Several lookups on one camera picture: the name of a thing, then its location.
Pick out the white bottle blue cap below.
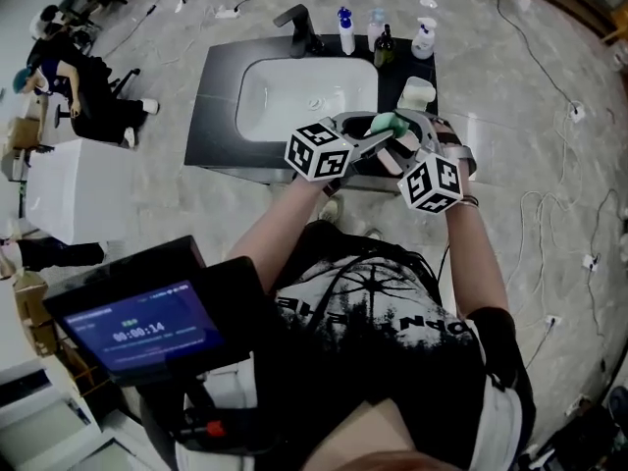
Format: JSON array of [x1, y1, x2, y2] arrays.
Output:
[[337, 6, 358, 57]]

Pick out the person's bare neck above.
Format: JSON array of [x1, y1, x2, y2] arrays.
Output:
[[298, 398, 443, 471]]

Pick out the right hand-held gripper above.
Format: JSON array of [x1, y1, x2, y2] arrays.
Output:
[[380, 108, 465, 215]]

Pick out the dark glass pump bottle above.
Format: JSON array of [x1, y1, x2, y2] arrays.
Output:
[[373, 24, 396, 68]]

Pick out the white soap bar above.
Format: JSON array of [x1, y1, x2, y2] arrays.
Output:
[[399, 79, 437, 110]]

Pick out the pale green soap dish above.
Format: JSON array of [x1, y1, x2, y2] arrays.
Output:
[[395, 76, 436, 113]]

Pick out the black office chair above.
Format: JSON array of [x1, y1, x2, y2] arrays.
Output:
[[53, 66, 143, 131]]

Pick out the person's right forearm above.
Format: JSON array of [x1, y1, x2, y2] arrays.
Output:
[[444, 203, 511, 318]]

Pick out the white floor cable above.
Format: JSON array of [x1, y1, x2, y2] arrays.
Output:
[[504, 110, 590, 323]]

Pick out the person's left shoe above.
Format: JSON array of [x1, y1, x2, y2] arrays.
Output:
[[318, 196, 345, 225]]

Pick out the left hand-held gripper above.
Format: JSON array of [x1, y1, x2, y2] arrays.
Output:
[[284, 109, 397, 198]]

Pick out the white sink basin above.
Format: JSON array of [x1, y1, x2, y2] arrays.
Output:
[[235, 56, 380, 144]]

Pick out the person's black printed shirt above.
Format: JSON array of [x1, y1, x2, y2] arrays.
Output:
[[210, 242, 536, 471]]

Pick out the pale pink pump bottle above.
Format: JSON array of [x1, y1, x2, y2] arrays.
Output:
[[366, 8, 388, 53]]

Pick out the black floor cable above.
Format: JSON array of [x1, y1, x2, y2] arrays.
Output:
[[483, 0, 578, 112]]

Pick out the green soap bar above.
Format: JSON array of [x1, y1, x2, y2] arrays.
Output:
[[370, 112, 410, 139]]

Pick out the black faucet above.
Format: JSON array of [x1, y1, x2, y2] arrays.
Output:
[[273, 4, 326, 59]]

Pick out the person's right hand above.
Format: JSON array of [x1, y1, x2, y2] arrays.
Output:
[[433, 119, 479, 182]]

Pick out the black chest-mounted monitor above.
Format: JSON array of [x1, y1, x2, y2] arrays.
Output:
[[42, 235, 269, 387]]

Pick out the white spray bottle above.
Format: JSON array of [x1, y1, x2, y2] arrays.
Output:
[[410, 16, 438, 61]]

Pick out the black vanity cabinet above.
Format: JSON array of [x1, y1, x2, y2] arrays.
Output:
[[183, 34, 441, 196]]

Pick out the grey shoulder bag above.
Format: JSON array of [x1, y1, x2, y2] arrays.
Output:
[[478, 355, 536, 471]]

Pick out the person's left forearm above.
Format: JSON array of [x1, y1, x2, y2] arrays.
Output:
[[228, 177, 328, 296]]

